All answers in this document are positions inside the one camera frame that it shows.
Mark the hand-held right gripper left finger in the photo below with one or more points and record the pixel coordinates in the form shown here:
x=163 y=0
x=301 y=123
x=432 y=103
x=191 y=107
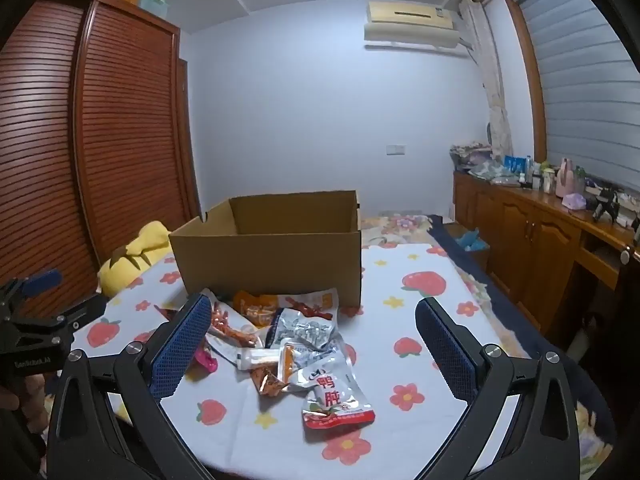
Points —
x=182 y=345

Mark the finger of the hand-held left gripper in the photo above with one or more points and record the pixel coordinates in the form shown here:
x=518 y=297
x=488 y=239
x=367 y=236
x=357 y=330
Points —
x=75 y=317
x=42 y=280

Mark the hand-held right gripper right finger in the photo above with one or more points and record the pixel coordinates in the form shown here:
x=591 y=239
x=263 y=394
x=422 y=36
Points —
x=445 y=350

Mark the pink snack packet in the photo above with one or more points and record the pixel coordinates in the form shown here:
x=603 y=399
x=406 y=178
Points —
x=205 y=360

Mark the clear plastic snack packet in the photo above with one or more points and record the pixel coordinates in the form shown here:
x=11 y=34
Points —
x=225 y=324

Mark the brown foil snack packet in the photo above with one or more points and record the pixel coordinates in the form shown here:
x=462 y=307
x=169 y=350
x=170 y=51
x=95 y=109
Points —
x=269 y=384

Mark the small orange snack packet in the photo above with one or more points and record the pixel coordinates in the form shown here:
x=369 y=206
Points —
x=288 y=360

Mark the white red snack packet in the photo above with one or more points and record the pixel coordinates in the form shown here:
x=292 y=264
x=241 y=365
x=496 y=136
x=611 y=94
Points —
x=335 y=402

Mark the brown cardboard box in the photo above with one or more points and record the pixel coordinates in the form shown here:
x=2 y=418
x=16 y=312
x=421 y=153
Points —
x=270 y=260

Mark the silver grey snack packet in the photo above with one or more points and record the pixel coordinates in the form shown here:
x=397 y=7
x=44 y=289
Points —
x=307 y=332

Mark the person's left hand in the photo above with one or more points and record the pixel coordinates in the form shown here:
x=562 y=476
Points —
x=35 y=400

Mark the strawberry printed sheet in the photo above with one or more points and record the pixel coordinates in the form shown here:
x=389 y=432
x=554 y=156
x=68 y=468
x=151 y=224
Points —
x=400 y=310

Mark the small white stick packet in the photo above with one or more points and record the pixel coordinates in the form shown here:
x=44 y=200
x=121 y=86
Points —
x=260 y=358

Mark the yellow plush toy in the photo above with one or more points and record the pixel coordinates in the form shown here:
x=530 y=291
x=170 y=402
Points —
x=130 y=260

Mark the teal cloth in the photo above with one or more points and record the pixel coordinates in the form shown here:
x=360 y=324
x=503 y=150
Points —
x=472 y=240

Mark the floral printed blanket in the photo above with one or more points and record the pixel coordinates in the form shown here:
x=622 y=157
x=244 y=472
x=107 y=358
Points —
x=395 y=227

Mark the white orange snack packet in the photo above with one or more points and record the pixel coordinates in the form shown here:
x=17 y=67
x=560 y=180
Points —
x=312 y=301

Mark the wooden sideboard cabinet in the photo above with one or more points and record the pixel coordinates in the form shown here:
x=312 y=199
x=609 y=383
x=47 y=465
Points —
x=530 y=240

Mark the wooden louvred wardrobe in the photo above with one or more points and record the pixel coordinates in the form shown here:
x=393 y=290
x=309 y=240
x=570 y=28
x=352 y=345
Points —
x=125 y=110

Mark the pile of folded cloths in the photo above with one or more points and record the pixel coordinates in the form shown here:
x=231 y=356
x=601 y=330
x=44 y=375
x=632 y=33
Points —
x=472 y=160

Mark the purple pouch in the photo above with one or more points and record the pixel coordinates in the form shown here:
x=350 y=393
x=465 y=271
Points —
x=574 y=201

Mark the blue box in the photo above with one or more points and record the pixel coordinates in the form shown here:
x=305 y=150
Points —
x=514 y=163

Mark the pink thermos jug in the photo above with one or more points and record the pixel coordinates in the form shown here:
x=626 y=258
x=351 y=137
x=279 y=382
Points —
x=565 y=177

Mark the green bottle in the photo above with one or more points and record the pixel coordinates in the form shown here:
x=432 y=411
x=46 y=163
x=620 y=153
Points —
x=580 y=177

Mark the cream patterned curtain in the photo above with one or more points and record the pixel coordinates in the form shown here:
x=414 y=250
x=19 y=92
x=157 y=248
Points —
x=492 y=85

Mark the green storage box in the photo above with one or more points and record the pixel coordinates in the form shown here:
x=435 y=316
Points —
x=155 y=2

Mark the grey window blind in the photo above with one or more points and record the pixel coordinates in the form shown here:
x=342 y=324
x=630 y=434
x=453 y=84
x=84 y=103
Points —
x=585 y=85

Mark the white wall switch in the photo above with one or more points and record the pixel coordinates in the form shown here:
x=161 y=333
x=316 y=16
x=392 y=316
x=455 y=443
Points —
x=396 y=149

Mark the wooden window frame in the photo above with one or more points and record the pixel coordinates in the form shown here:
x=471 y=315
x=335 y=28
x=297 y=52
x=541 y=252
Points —
x=530 y=85

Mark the wall air conditioner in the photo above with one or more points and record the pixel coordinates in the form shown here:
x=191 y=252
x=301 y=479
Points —
x=415 y=22

